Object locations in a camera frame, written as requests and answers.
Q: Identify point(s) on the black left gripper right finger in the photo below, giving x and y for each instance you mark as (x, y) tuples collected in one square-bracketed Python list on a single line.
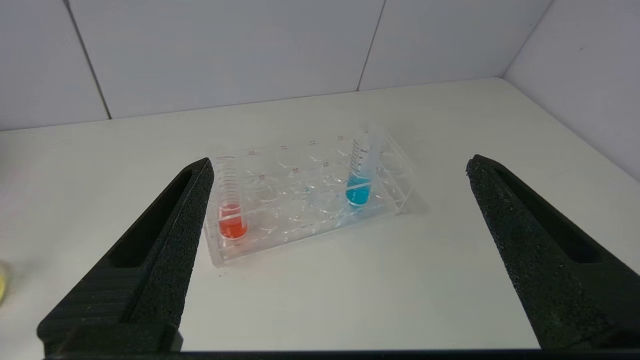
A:
[(550, 270)]

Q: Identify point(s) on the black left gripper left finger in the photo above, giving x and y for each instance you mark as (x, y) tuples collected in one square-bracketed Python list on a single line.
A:
[(150, 270)]

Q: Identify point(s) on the test tube with blue pigment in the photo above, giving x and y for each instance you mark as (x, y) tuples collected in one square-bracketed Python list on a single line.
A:
[(358, 192)]

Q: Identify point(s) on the test tube with red pigment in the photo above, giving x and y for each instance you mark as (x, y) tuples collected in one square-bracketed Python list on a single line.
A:
[(232, 225)]

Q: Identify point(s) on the clear glass beaker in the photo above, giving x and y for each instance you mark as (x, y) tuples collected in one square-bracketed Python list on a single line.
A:
[(2, 285)]

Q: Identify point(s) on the clear acrylic test tube rack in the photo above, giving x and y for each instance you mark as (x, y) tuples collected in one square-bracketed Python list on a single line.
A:
[(305, 220)]

